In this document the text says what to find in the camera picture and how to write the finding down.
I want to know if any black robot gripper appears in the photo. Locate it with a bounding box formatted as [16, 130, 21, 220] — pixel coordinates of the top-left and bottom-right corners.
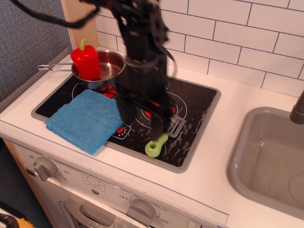
[115, 57, 174, 140]

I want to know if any green handled grey spatula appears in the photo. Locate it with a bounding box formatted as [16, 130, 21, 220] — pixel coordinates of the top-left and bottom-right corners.
[145, 115, 185, 158]

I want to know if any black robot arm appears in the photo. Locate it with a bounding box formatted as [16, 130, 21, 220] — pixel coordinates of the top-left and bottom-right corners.
[85, 0, 173, 140]

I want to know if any black toy stovetop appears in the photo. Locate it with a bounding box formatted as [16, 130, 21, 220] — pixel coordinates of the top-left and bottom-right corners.
[31, 75, 220, 173]

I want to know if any blue folded cloth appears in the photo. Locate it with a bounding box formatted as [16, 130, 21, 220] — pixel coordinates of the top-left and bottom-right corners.
[45, 90, 123, 155]

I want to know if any small steel saucepan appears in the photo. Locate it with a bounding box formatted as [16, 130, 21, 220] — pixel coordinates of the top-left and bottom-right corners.
[38, 50, 125, 91]

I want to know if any red toy bell pepper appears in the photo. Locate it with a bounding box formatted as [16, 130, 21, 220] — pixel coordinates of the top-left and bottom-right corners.
[71, 38, 101, 81]

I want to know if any grey right oven knob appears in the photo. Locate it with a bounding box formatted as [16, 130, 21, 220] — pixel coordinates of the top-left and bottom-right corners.
[126, 199, 156, 227]

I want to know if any grey left timer knob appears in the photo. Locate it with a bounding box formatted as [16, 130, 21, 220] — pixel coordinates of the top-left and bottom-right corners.
[34, 157, 58, 181]

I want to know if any grey plastic sink basin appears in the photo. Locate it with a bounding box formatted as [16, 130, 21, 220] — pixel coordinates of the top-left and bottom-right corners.
[228, 107, 304, 219]

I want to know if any grey faucet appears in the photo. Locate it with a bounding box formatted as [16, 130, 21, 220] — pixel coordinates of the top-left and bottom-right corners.
[289, 91, 304, 124]

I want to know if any orange yellow object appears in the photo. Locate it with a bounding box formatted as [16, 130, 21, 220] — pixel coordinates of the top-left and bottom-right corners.
[16, 218, 34, 228]

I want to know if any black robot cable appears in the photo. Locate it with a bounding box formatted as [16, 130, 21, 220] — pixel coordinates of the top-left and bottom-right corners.
[9, 0, 100, 29]

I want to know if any grey oven door handle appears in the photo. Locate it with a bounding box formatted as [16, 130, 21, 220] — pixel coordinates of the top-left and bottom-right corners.
[65, 199, 116, 228]

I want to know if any light wooden side post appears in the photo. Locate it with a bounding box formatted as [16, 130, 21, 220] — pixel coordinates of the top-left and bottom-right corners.
[61, 0, 99, 49]

